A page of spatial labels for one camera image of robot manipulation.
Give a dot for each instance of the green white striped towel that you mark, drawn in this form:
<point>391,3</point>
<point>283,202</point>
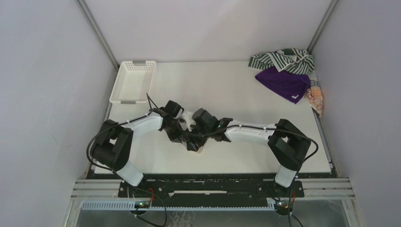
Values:
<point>294,61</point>

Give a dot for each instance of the cream bear print towel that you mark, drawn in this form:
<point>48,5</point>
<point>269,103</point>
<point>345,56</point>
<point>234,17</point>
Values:
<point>314,96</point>

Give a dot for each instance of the purple towel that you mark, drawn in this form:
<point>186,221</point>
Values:
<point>289,86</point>

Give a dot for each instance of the right controller board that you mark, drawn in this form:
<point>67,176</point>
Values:
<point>283,209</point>

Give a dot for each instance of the aluminium corner post right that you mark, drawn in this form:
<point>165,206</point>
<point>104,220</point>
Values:
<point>324,21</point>

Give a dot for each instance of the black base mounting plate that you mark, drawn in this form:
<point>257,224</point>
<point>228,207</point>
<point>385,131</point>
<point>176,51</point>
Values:
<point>210,189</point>

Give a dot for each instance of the yellow grey patterned towel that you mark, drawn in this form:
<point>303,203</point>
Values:
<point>189,127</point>

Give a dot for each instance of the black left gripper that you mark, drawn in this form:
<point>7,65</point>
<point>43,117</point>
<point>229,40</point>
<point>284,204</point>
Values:
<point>177,137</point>

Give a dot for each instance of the white slotted cable duct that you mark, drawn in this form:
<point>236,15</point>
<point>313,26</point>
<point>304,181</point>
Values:
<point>129,205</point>

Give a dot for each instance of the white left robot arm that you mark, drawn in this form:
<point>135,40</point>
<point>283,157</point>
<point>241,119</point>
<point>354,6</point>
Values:
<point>111,147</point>

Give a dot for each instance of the white plastic basket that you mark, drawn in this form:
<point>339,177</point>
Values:
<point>133,83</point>

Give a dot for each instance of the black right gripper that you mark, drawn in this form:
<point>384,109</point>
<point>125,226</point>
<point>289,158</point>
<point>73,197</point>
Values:
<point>194,137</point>

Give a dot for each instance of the aluminium corner post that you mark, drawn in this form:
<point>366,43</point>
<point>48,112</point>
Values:
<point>324,21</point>
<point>89,17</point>

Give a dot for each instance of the left controller board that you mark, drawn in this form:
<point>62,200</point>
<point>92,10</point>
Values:
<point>142,205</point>

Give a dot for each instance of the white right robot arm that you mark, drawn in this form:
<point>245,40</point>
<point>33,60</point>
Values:
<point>288,144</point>

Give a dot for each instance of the controller board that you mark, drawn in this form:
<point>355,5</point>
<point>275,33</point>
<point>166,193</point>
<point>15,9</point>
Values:
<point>283,209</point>
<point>142,205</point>

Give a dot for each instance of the aluminium corner post left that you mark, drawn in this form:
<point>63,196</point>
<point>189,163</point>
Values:
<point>89,17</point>

